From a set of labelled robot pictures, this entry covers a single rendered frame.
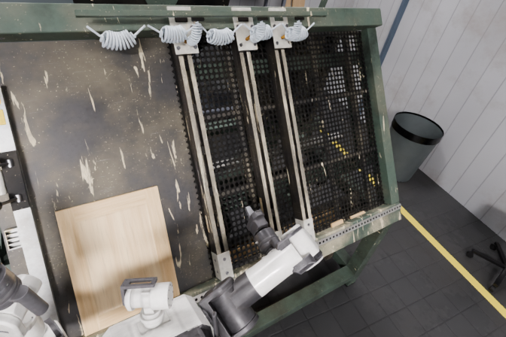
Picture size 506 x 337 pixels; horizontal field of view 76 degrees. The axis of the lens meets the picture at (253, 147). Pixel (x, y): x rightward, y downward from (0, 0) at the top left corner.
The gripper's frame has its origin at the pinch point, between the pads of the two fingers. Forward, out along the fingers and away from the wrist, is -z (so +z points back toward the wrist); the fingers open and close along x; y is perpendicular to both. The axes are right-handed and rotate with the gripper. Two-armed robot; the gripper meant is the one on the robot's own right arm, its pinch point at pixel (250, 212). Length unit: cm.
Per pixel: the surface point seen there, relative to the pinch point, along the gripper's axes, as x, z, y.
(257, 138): 13.9, -28.6, -16.2
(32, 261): -7, -13, 79
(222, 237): -14.9, -0.9, 10.3
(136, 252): -15.5, -8.1, 45.6
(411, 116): -72, -87, -284
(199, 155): 12.4, -27.2, 13.3
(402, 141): -78, -62, -243
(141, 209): -3.7, -19.5, 40.1
